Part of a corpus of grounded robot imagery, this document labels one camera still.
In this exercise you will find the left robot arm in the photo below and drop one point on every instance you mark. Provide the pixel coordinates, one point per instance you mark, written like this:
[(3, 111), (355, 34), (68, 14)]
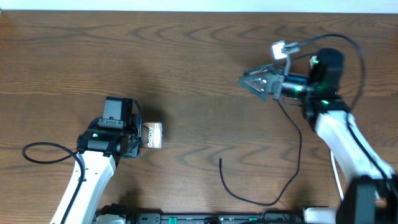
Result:
[(99, 151)]

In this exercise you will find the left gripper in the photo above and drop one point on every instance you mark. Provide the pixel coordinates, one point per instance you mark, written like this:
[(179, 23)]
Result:
[(137, 135)]

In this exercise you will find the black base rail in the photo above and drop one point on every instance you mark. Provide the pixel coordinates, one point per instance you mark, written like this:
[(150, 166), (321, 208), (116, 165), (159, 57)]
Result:
[(116, 213)]

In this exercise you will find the Samsung Galaxy smartphone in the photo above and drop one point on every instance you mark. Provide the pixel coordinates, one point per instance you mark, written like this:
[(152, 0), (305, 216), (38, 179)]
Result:
[(151, 135)]

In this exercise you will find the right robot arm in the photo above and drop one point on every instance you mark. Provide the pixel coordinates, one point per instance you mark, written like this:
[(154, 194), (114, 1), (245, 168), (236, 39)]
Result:
[(372, 193)]

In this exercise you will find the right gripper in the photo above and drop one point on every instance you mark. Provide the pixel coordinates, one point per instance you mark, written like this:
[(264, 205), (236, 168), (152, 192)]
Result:
[(272, 82)]

